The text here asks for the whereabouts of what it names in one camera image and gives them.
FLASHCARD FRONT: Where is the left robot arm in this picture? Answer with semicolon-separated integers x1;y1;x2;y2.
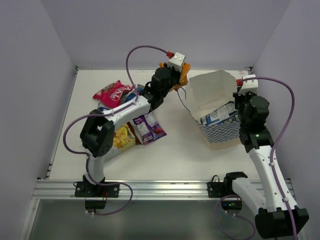
80;62;190;197

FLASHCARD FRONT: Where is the right black controller box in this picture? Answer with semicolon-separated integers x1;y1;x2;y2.
221;200;243;213

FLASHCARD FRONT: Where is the aluminium mounting rail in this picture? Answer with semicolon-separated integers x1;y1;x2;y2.
32;179;210;201

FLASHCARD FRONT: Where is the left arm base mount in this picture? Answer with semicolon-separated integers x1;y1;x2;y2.
74;180;120;198

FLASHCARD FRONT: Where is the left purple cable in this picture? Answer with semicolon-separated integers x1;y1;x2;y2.
62;44;175;216

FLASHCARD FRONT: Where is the left black controller box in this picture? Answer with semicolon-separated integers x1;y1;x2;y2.
84;199;107;212

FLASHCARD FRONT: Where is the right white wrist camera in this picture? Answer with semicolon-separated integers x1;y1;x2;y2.
236;74;259;96

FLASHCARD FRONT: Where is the checkered paper bag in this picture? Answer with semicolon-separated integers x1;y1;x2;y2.
185;70;248;150

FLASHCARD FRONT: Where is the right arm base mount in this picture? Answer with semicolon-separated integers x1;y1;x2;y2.
207;171;248;198

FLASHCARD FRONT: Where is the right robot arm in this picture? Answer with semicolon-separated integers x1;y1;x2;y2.
222;92;309;239

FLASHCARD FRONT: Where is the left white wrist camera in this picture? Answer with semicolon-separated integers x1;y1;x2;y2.
167;52;186;72

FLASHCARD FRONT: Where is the black controller box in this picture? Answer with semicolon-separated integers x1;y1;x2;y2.
221;200;243;213
84;199;107;212

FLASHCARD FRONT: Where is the red KitKat snack bag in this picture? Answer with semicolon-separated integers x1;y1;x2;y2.
92;80;134;109

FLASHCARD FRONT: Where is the brown Chips Ahoy bag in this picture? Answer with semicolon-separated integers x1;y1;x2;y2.
104;122;142;160

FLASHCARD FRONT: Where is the dark blue snack packet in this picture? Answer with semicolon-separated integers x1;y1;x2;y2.
200;101;237;126

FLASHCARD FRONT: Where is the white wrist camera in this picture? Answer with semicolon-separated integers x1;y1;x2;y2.
236;74;259;96
167;52;186;72

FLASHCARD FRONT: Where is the purple snack packet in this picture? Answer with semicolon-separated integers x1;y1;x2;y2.
132;112;167;145

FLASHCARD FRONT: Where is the blue white cookie bag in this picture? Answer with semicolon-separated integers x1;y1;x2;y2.
97;106;109;112

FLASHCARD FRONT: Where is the orange snack bag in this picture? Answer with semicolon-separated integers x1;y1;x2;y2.
170;62;191;92

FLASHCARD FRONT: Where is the front blue bag handle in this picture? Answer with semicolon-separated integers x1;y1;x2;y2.
176;87;190;111

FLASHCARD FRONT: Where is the blue Doritos chip bag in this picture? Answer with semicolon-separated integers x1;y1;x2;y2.
121;84;145;104

